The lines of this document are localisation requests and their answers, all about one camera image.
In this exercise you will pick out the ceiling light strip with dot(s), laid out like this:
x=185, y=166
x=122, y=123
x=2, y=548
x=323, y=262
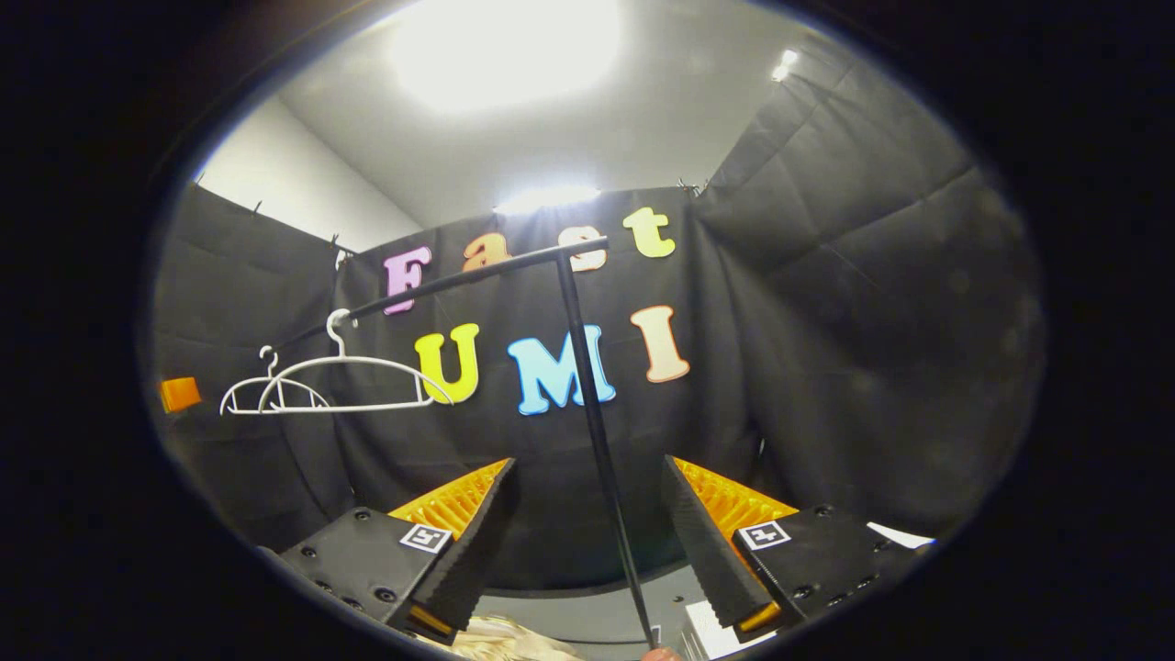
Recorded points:
x=783, y=64
x=548, y=199

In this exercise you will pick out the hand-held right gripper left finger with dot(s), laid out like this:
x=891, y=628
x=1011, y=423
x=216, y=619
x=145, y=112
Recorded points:
x=482, y=532

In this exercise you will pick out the large ceiling light panel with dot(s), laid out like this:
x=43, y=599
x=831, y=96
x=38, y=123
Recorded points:
x=505, y=50

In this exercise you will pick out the cream shirt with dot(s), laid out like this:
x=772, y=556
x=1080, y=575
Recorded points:
x=514, y=640

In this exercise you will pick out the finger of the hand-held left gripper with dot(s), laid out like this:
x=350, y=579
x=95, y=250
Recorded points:
x=180, y=394

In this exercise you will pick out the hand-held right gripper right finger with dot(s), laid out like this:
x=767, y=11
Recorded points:
x=702, y=542

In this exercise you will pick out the black clothes rack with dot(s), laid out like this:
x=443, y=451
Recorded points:
x=597, y=431

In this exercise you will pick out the white plastic hanger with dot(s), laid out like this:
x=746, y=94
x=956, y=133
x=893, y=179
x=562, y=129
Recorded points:
x=367, y=360
x=240, y=386

